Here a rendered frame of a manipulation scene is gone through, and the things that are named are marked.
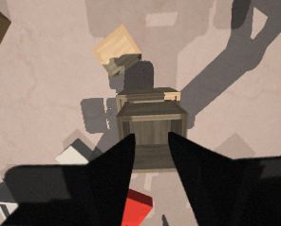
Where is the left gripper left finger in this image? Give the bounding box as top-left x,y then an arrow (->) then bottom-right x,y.
4,134 -> 136,226

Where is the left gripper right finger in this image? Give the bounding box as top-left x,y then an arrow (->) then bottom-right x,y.
168,132 -> 281,226

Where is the red flat block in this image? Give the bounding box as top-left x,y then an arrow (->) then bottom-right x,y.
122,189 -> 153,226

